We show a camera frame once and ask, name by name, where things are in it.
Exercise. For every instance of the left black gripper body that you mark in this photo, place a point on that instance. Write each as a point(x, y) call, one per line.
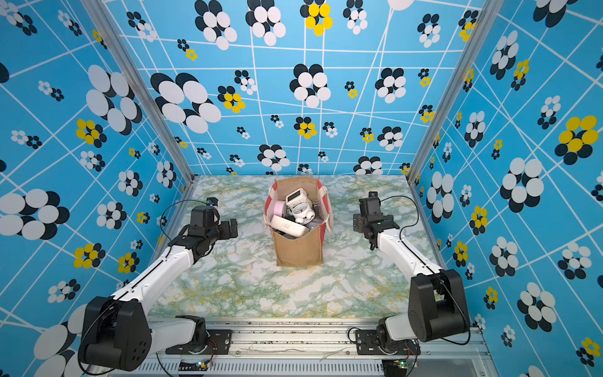
point(222, 232)

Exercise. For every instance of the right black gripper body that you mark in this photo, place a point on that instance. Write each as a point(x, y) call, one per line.
point(359, 223)

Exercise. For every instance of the white bell alarm clock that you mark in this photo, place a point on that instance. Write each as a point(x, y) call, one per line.
point(302, 211)

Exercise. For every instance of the small white digital clock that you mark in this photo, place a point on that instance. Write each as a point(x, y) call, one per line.
point(296, 197)

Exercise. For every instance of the large white digital clock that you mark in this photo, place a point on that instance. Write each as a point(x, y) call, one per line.
point(289, 227)

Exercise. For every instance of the pink round alarm clock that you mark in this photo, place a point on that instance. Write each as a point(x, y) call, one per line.
point(280, 208)

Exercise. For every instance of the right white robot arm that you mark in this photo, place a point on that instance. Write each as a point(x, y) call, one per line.
point(437, 306)

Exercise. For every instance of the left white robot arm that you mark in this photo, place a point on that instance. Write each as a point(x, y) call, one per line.
point(117, 333)

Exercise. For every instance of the green circuit board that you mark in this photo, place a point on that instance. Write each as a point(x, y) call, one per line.
point(194, 366)
point(395, 368)

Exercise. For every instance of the right green circuit board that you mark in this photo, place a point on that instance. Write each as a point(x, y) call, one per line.
point(395, 368)

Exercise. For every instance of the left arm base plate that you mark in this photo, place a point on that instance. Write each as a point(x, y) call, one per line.
point(215, 342)

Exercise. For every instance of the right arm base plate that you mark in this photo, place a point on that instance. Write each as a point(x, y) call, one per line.
point(374, 343)

